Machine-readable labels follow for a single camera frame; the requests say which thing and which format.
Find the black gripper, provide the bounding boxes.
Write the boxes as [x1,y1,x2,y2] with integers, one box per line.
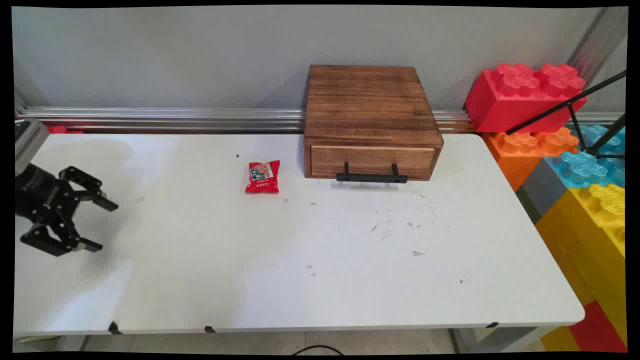
[14,162,119,257]

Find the red snack packet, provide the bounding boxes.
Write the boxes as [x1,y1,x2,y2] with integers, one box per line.
[244,160,281,195]

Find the brown wooden drawer cabinet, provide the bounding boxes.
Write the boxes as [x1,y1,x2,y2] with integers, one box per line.
[303,64,445,182]

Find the grey table leg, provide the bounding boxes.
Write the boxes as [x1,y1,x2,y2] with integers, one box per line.
[447,327,556,354]

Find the big orange toy brick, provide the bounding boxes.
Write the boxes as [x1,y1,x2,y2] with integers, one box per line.
[482,126,581,193]

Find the big red toy brick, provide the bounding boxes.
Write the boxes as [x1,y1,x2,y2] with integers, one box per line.
[464,63,588,134]

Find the big grey toy brick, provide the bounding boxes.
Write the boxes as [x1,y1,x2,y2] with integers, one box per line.
[515,157,568,226]

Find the small yellow toy brick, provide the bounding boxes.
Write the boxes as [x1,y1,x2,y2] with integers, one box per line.
[540,325,583,353]

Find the black tripod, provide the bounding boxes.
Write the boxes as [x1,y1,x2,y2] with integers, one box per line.
[506,70,627,161]

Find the big blue toy brick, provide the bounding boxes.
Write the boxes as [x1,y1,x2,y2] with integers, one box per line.
[544,125,626,190]

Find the big yellow toy brick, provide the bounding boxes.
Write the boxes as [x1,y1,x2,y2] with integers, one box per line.
[535,184,628,347]

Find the red toy brick under yellow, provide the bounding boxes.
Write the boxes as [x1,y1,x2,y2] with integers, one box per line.
[567,300,628,353]

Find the aluminium rail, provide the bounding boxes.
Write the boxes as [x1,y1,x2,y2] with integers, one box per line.
[15,106,626,134]

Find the black cable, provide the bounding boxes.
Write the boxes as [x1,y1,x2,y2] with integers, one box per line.
[291,344,346,357]

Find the aluminium upright post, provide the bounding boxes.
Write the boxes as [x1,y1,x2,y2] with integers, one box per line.
[567,7,629,87]

